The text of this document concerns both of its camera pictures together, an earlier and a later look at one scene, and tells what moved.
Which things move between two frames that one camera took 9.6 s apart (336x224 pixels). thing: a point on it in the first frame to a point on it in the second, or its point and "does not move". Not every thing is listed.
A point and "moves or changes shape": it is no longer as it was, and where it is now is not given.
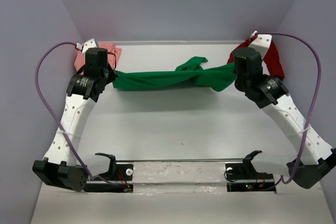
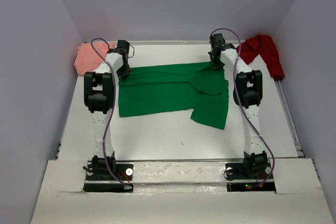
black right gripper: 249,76 to 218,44
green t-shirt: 190,72 moves or changes shape
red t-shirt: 271,57 does not move
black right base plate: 243,177 does not move
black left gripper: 112,75 to 125,74
